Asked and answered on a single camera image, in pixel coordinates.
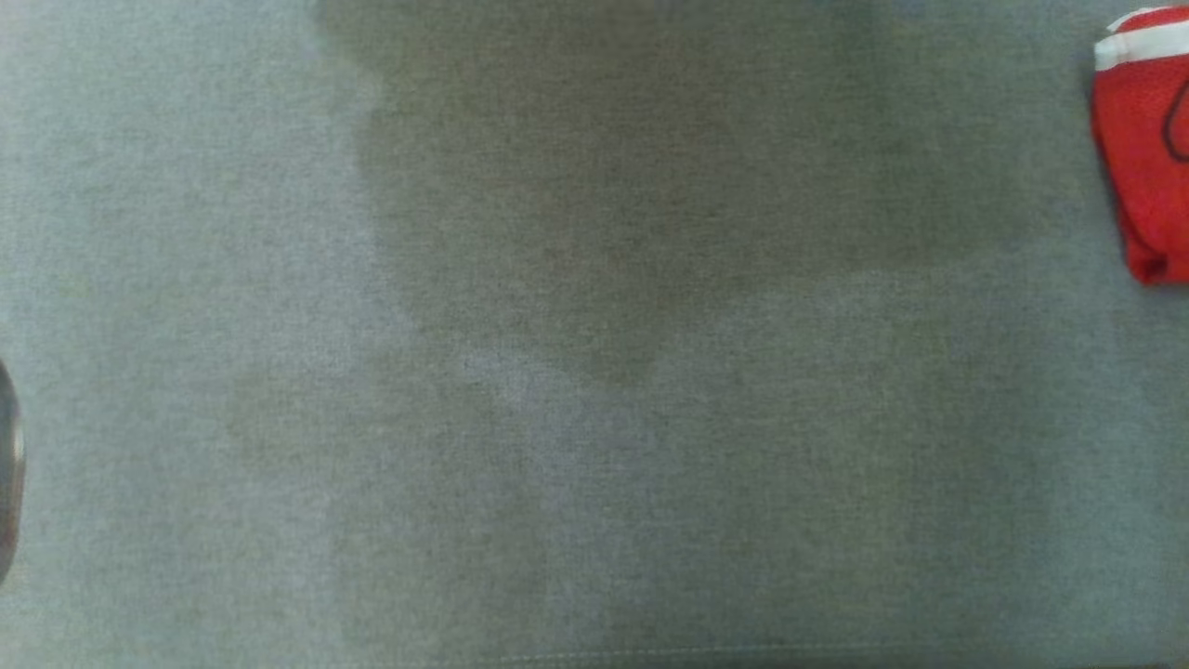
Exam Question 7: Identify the red shorts with white band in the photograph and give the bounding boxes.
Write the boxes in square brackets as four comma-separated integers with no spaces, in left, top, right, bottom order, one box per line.
[1090,5,1189,286]

